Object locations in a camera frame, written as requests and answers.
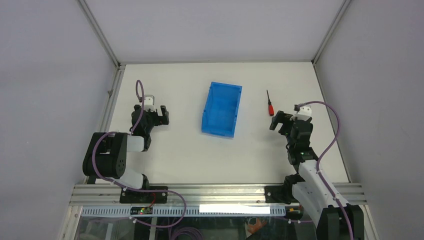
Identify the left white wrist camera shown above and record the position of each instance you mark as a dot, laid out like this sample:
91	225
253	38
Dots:
149	103

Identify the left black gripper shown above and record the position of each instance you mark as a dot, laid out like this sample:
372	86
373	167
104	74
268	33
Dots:
159	121

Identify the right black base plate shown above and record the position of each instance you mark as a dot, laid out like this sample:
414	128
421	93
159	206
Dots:
282	193

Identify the orange object under table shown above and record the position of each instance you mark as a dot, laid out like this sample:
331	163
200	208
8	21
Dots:
254	224

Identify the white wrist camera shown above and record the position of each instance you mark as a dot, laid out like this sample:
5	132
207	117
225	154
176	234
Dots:
149	103
303	112

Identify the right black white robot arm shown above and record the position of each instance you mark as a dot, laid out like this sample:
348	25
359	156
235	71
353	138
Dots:
333	216

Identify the aluminium frame rail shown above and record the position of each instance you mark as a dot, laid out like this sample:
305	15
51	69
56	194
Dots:
192	194

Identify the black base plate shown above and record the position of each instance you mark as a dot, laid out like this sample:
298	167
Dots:
282	193
135	197

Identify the blue plastic bin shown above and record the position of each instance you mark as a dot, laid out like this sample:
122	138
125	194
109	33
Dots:
219	117

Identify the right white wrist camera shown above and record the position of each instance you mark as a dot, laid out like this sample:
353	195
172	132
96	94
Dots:
303	112

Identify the red handled screwdriver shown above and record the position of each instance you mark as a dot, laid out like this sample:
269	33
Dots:
270	106

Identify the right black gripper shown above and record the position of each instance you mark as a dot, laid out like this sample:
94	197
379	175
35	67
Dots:
280	117

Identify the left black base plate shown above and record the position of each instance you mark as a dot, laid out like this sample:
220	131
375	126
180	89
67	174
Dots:
135	197

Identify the white slotted cable duct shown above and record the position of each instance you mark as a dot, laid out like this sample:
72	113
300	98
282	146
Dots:
203	210

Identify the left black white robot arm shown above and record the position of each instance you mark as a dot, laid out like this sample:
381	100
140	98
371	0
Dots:
106	155

